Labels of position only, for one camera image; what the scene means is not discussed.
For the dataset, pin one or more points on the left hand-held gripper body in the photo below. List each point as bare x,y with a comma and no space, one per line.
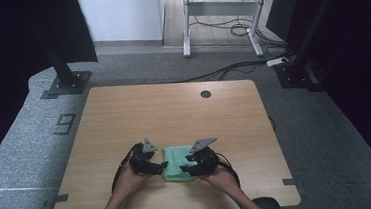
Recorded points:
139,161

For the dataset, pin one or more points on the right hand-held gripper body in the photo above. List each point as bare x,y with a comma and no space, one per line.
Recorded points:
206,161

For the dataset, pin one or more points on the green cloth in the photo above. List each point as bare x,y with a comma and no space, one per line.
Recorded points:
174,160

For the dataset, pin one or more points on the person's right hand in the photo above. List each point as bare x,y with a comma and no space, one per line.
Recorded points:
223,180

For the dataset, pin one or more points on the person's left hand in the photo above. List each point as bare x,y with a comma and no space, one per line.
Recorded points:
128,186

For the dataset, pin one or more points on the grey tape strip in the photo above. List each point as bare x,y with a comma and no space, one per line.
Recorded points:
292,182
56,200

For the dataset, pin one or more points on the black metal stand with base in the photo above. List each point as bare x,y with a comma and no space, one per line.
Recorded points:
66,77
299,62

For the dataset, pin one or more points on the white power strip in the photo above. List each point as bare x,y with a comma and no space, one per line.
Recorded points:
277,61

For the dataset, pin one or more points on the white metal-framed desk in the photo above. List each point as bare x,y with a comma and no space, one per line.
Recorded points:
222,8

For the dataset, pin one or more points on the black curtain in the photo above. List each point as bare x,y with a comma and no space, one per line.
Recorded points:
364,70
13,64

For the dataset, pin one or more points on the dark box under desk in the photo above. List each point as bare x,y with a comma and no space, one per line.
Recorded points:
281,13

